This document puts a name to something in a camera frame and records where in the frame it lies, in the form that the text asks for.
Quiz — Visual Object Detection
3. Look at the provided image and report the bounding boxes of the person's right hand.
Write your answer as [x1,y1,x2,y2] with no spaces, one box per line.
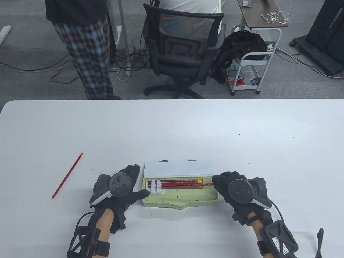
[212,171,273,226]

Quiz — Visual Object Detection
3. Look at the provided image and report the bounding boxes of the person's left hand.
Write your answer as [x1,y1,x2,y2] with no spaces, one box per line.
[89,164,151,234]

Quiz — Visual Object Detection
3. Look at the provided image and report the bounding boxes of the green panda pencil case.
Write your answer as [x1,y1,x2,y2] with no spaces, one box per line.
[142,159,218,210]

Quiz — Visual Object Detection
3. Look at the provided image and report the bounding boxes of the person's left forearm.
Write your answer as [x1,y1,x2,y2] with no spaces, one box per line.
[94,208,114,242]

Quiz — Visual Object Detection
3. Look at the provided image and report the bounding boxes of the person's right forearm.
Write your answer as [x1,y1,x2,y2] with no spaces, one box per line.
[247,212,269,258]

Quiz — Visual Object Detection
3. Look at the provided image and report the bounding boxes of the black white hand controller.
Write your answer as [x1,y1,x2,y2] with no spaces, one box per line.
[228,177,272,209]
[90,173,132,206]

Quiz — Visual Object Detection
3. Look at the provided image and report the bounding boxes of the small red container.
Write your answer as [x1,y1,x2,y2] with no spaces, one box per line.
[228,70,246,86]

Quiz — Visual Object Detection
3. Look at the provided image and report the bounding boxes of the white rolling cart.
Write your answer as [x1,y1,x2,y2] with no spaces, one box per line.
[230,24,282,96]

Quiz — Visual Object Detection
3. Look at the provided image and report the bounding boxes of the black mesh office chair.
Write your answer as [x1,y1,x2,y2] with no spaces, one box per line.
[142,3,227,99]

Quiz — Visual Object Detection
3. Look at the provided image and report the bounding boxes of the black bag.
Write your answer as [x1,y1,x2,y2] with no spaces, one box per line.
[215,30,269,84]

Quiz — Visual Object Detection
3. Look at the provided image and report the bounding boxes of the black computer tower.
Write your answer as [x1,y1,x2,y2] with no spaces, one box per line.
[108,15,118,65]

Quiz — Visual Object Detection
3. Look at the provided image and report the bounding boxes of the brown wooden side table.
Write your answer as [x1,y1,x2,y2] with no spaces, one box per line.
[239,0,288,30]

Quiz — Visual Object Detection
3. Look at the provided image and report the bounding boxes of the grey metal desk leg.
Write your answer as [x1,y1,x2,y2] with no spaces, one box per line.
[109,0,132,73]

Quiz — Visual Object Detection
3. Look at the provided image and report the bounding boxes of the black wheeled stand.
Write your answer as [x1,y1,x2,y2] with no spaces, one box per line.
[289,0,344,77]

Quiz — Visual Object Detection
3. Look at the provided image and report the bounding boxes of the white table foot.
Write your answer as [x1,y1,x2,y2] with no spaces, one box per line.
[0,25,12,46]

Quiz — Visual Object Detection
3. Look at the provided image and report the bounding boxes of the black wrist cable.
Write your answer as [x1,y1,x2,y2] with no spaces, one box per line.
[76,212,95,230]
[270,200,325,258]

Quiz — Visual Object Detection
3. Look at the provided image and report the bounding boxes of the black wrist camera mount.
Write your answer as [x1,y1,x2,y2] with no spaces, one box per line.
[257,220,299,258]
[67,226,111,258]

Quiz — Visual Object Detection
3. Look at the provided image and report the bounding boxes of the tangle of black floor cables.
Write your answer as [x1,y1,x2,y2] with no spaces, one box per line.
[51,35,151,84]

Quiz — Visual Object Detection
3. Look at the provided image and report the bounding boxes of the grey floor cables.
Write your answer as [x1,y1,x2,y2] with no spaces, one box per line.
[275,46,344,80]

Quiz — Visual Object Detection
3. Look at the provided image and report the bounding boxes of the white floor cable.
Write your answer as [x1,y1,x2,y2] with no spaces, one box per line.
[0,54,71,72]

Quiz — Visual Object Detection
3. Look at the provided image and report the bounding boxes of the white earphone cable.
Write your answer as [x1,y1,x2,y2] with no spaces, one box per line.
[261,11,291,24]

